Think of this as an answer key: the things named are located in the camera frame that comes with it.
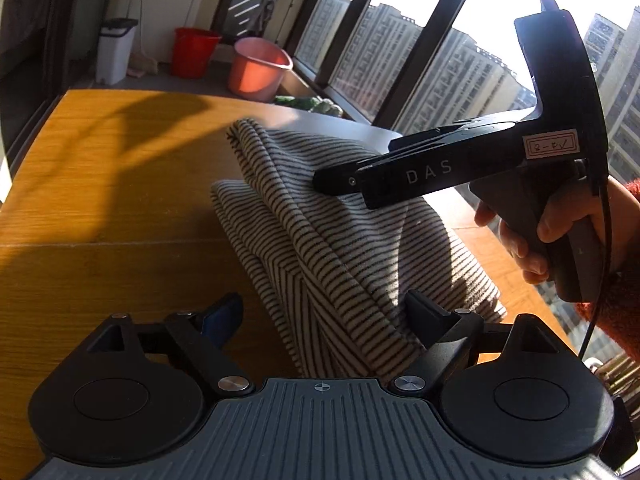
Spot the white trash bin black lid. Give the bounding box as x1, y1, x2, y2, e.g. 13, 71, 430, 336
96, 18, 139, 86

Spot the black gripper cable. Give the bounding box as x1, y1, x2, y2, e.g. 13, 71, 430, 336
578, 159, 614, 361

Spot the person's right hand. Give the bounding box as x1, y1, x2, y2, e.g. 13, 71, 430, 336
499, 178, 639, 285

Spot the beige brown striped sweater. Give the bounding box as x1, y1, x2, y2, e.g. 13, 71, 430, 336
212, 118, 506, 382

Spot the green cloth on sill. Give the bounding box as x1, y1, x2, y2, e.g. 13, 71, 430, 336
273, 96, 344, 118

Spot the pink plastic bucket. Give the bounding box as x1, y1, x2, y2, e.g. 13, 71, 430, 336
228, 37, 293, 103

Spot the red plastic bucket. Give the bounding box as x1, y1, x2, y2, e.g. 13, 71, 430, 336
170, 27, 221, 79

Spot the red sleeved right forearm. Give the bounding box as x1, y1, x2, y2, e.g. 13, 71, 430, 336
598, 179, 639, 361

